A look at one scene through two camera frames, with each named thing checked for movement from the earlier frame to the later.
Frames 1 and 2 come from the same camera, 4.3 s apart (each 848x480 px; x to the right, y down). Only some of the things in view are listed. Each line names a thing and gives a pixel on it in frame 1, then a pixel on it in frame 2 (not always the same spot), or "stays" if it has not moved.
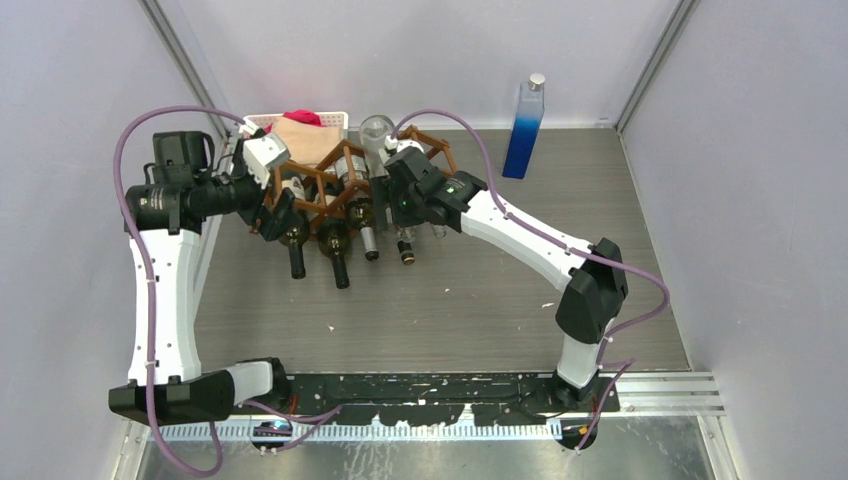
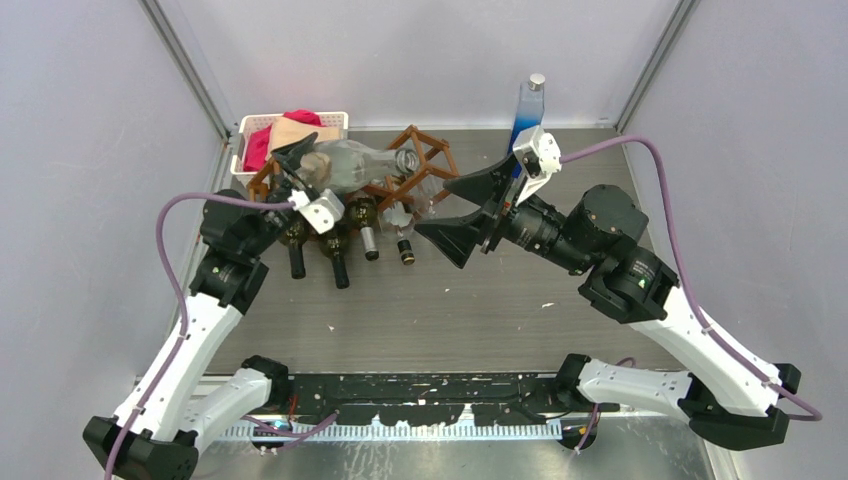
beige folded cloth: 306,142 stays
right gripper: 384,191 → 491,188
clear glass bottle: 374,132 → 337,165
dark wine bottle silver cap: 360,211 stays
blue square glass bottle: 531,108 stays
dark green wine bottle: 294,239 stays
